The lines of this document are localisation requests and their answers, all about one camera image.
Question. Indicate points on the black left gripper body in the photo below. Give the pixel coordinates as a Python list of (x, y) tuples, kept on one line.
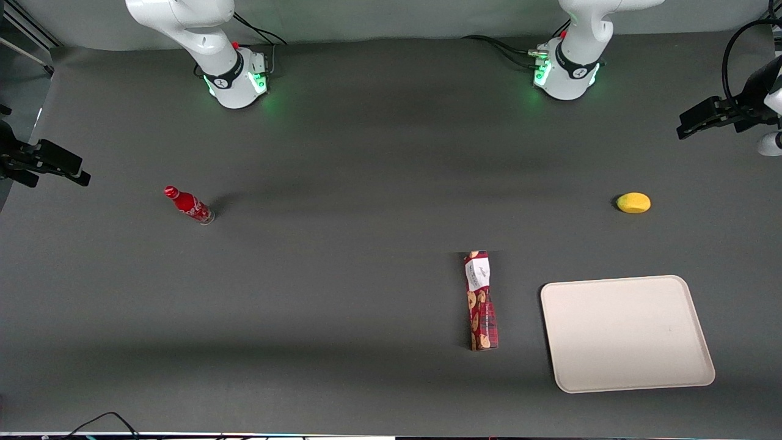
[(744, 110)]

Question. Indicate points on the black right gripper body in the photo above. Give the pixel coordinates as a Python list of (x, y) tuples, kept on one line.
[(8, 150)]

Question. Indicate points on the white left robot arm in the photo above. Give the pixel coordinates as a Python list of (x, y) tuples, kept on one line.
[(571, 76)]

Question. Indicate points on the beige plastic tray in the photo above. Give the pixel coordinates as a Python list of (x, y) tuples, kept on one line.
[(626, 333)]

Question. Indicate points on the red cookie box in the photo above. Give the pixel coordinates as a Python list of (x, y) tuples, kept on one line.
[(481, 302)]

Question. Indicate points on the yellow lemon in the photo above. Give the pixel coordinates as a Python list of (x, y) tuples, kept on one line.
[(633, 203)]

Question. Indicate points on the red cola bottle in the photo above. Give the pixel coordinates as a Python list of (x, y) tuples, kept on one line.
[(190, 206)]

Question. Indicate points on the grey round-ended wrist camera box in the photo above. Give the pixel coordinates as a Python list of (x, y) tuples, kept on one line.
[(771, 143)]

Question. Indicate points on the aluminium frame rail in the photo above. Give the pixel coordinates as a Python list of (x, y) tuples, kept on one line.
[(30, 27)]

